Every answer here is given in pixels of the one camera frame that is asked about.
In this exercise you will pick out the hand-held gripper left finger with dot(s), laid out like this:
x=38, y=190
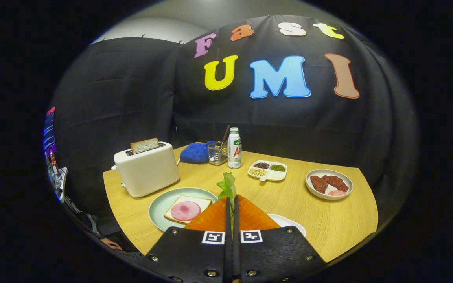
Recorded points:
x=195, y=255

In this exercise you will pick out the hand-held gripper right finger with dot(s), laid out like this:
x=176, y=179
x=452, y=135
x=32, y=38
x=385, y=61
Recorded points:
x=273, y=255

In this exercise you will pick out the green lettuce leaf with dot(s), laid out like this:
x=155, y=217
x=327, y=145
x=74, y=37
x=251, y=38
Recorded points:
x=227, y=186

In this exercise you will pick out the plain toast bread slice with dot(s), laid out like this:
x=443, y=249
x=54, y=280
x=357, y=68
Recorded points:
x=144, y=145

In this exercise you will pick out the small white square plate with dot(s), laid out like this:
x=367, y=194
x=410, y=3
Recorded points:
x=289, y=224

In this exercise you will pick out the round pink ham slice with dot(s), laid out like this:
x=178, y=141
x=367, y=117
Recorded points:
x=185, y=211

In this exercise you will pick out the bread slice under ham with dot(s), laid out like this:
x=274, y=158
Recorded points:
x=171, y=215

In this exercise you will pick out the light green plate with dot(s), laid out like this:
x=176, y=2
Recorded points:
x=159, y=204

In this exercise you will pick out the white divided dish of beans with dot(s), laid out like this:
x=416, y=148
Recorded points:
x=279, y=175

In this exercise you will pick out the red meat slice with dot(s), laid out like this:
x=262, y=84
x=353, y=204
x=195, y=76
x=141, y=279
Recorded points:
x=319, y=184
x=336, y=182

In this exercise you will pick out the pink ham slice in bowl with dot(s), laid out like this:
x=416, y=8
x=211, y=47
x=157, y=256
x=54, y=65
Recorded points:
x=337, y=193

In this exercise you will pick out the white toaster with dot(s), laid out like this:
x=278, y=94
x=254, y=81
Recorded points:
x=148, y=173

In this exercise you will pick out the blue cloth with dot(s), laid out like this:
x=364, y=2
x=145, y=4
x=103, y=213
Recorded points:
x=195, y=153

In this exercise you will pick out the white bowl of meat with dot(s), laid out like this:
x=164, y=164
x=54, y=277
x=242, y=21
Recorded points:
x=348, y=182

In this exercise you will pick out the white bottle with green label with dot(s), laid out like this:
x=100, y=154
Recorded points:
x=234, y=151

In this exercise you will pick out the brown chopstick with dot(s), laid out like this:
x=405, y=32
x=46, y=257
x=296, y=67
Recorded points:
x=225, y=135

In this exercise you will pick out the black backdrop cloth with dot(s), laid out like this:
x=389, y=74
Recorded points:
x=132, y=98

